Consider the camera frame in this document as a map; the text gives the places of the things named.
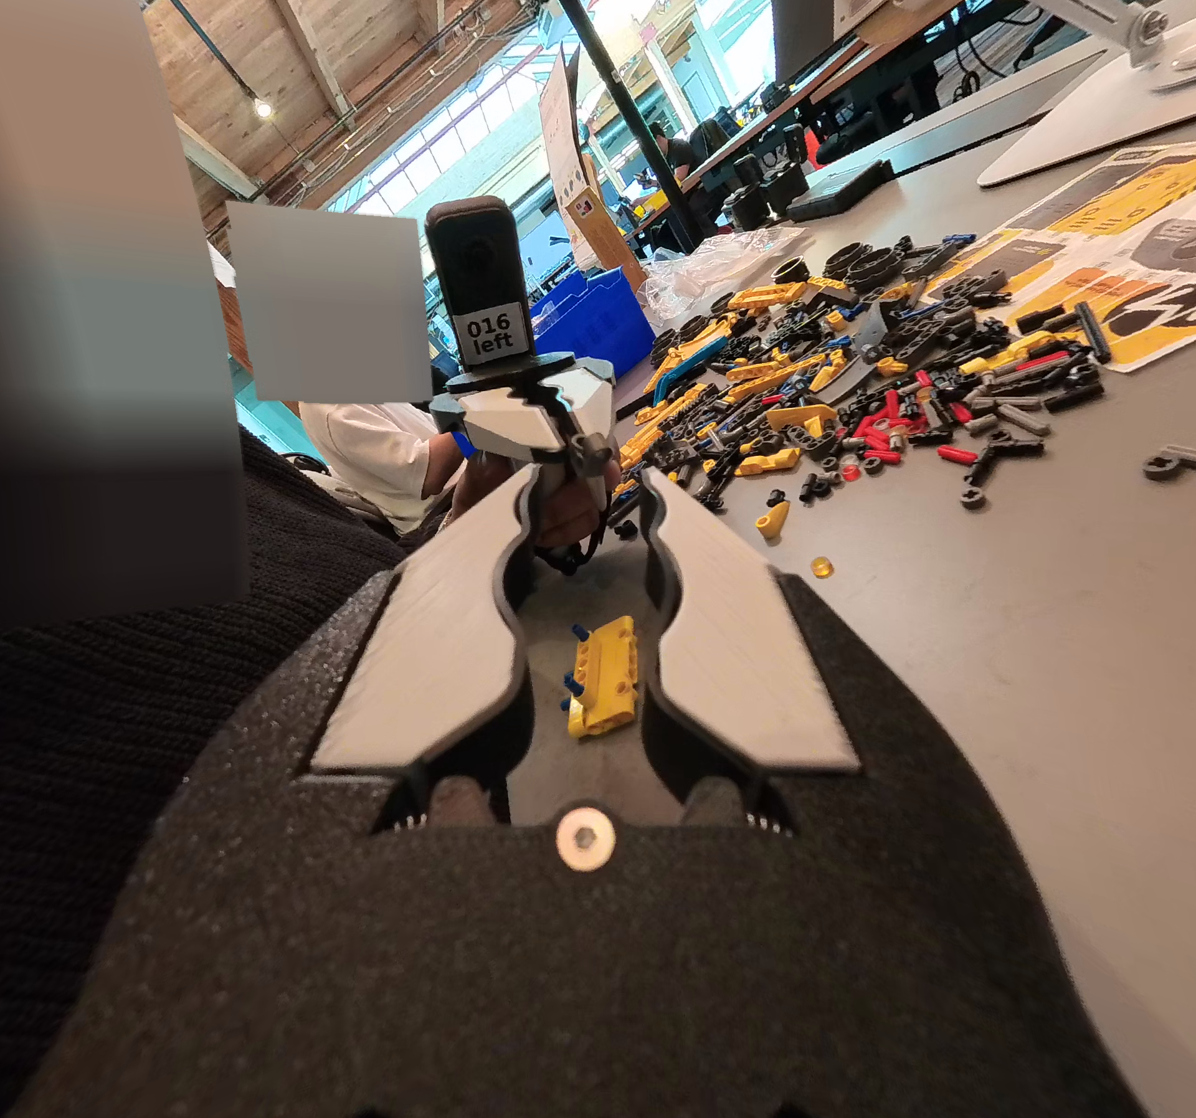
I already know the yellow brick with blue pins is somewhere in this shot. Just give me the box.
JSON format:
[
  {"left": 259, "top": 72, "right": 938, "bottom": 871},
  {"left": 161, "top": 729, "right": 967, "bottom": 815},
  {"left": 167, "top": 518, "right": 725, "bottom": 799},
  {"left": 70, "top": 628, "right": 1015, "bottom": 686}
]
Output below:
[{"left": 559, "top": 617, "right": 642, "bottom": 740}]

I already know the white metal stand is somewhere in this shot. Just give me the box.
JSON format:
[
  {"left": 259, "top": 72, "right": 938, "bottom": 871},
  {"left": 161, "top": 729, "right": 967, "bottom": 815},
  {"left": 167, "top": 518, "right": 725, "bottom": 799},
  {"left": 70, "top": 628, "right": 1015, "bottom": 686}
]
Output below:
[{"left": 976, "top": 0, "right": 1196, "bottom": 190}]

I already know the pile of toy building pieces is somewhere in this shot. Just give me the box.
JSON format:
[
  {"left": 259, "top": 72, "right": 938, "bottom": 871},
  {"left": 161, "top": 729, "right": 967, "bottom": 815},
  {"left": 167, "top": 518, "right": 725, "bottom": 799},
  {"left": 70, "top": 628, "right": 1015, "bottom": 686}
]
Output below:
[{"left": 613, "top": 235, "right": 1114, "bottom": 523}]

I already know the flat black case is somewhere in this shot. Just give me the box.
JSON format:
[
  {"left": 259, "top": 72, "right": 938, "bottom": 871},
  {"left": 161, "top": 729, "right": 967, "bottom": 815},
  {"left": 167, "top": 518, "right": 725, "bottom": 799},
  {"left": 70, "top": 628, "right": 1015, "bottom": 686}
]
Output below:
[{"left": 790, "top": 159, "right": 899, "bottom": 223}]

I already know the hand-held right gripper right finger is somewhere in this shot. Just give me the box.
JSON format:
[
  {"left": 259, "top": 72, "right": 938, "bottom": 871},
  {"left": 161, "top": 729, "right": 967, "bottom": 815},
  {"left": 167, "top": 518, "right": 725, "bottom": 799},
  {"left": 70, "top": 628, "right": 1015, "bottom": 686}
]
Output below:
[{"left": 639, "top": 466, "right": 862, "bottom": 783}]

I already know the wooden board with tags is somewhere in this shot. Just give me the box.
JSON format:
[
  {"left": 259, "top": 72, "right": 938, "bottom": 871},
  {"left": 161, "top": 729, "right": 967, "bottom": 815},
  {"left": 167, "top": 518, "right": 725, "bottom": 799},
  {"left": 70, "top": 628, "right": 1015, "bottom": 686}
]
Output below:
[{"left": 537, "top": 48, "right": 649, "bottom": 293}]

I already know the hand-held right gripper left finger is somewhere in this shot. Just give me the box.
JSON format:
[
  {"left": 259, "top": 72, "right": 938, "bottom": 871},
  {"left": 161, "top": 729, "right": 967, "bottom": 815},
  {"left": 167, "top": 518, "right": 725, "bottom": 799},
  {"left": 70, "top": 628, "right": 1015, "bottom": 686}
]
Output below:
[{"left": 307, "top": 464, "right": 547, "bottom": 783}]

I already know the person's left hand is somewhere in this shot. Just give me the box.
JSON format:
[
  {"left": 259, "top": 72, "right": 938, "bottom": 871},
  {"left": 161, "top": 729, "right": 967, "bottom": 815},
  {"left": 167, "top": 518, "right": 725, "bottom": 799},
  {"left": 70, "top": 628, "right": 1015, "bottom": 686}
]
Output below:
[{"left": 452, "top": 457, "right": 622, "bottom": 568}]

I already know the blue bin with square tag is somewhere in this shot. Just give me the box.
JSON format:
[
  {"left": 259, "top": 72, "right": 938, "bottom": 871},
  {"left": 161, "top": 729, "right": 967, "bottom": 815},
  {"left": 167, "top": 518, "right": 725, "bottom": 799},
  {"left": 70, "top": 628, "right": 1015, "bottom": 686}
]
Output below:
[{"left": 530, "top": 267, "right": 659, "bottom": 383}]

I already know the black metal post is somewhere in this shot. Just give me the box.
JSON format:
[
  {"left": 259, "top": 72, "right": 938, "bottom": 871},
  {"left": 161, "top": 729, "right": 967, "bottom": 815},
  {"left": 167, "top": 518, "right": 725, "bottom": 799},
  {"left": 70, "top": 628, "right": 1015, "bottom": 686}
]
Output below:
[{"left": 516, "top": 0, "right": 715, "bottom": 242}]

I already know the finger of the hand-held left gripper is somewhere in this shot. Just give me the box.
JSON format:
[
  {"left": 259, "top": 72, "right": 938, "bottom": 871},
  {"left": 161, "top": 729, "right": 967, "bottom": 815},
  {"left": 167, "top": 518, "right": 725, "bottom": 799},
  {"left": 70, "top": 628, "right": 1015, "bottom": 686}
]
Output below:
[
  {"left": 559, "top": 366, "right": 618, "bottom": 464},
  {"left": 460, "top": 391, "right": 580, "bottom": 466}
]

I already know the clear plastic bag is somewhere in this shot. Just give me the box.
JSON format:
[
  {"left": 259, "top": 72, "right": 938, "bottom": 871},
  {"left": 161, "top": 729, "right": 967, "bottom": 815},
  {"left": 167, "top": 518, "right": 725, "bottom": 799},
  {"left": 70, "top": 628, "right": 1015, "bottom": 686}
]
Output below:
[{"left": 641, "top": 226, "right": 807, "bottom": 316}]

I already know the yellow grey sticker sheet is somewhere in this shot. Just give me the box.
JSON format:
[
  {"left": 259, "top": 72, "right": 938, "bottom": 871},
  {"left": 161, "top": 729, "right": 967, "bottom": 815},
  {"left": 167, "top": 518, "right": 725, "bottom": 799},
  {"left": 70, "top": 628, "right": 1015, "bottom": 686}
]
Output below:
[{"left": 973, "top": 142, "right": 1196, "bottom": 377}]

